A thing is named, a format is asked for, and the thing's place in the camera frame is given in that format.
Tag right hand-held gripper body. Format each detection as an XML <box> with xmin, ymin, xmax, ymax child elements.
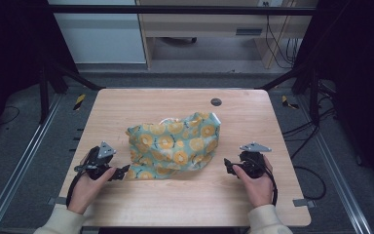
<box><xmin>239</xmin><ymin>141</ymin><xmax>273</xmax><ymax>180</ymax></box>

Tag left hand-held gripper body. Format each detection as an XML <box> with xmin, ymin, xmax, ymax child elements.
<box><xmin>73</xmin><ymin>140</ymin><xmax>118</xmax><ymax>181</ymax></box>

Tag green orange-print cloth bag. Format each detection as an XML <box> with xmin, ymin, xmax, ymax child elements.
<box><xmin>124</xmin><ymin>111</ymin><xmax>223</xmax><ymax>181</ymax></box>

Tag person's right hand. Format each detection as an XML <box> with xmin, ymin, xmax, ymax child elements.
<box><xmin>232</xmin><ymin>155</ymin><xmax>276</xmax><ymax>210</ymax></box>

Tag person's left hand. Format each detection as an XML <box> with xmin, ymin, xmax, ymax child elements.
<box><xmin>66</xmin><ymin>166</ymin><xmax>118</xmax><ymax>215</ymax></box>

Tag grey tape piece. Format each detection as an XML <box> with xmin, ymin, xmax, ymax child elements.
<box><xmin>47</xmin><ymin>196</ymin><xmax>68</xmax><ymax>206</ymax></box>
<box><xmin>292</xmin><ymin>198</ymin><xmax>317</xmax><ymax>210</ymax></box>

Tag yellow black floor tape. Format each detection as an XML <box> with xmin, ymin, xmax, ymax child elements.
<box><xmin>280</xmin><ymin>95</ymin><xmax>300</xmax><ymax>110</ymax></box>

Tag white cabinet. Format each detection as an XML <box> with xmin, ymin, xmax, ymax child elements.
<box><xmin>47</xmin><ymin>0</ymin><xmax>147</xmax><ymax>64</ymax></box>

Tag dark curtain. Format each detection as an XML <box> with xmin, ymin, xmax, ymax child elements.
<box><xmin>293</xmin><ymin>0</ymin><xmax>374</xmax><ymax>189</ymax></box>
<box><xmin>0</xmin><ymin>0</ymin><xmax>79</xmax><ymax>144</ymax></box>

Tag light wooden desk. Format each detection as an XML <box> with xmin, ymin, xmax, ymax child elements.
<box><xmin>137</xmin><ymin>0</ymin><xmax>317</xmax><ymax>70</ymax></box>

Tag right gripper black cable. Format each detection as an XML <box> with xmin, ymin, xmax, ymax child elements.
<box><xmin>262</xmin><ymin>156</ymin><xmax>280</xmax><ymax>207</ymax></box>

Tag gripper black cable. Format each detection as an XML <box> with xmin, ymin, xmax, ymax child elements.
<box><xmin>65</xmin><ymin>170</ymin><xmax>86</xmax><ymax>209</ymax></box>
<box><xmin>262</xmin><ymin>156</ymin><xmax>280</xmax><ymax>207</ymax></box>

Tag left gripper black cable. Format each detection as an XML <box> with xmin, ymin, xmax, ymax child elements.
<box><xmin>65</xmin><ymin>170</ymin><xmax>86</xmax><ymax>209</ymax></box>

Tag yellow-handled tool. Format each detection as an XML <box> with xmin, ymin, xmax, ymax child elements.
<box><xmin>73</xmin><ymin>93</ymin><xmax>88</xmax><ymax>111</ymax></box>

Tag black floor cables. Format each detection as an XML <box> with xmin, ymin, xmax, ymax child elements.
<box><xmin>281</xmin><ymin>79</ymin><xmax>337</xmax><ymax>201</ymax></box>

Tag white drawstring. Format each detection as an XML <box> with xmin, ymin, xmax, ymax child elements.
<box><xmin>159</xmin><ymin>117</ymin><xmax>180</xmax><ymax>126</ymax></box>

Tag aluminium floor rail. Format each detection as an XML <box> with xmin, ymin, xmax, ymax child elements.
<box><xmin>295</xmin><ymin>94</ymin><xmax>374</xmax><ymax>234</ymax></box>
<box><xmin>0</xmin><ymin>93</ymin><xmax>63</xmax><ymax>234</ymax></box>

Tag black frame strut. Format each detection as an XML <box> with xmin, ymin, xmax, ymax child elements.
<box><xmin>259</xmin><ymin>62</ymin><xmax>321</xmax><ymax>126</ymax></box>
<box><xmin>38</xmin><ymin>48</ymin><xmax>106</xmax><ymax>125</ymax></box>

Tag thin black floor cable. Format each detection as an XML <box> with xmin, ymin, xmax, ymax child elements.
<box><xmin>0</xmin><ymin>105</ymin><xmax>21</xmax><ymax>126</ymax></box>

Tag hanging black cables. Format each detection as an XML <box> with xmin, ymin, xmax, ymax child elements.
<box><xmin>264</xmin><ymin>1</ymin><xmax>301</xmax><ymax>69</ymax></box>

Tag black horizontal frame bar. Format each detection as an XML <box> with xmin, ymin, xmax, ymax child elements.
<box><xmin>47</xmin><ymin>4</ymin><xmax>318</xmax><ymax>17</ymax></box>

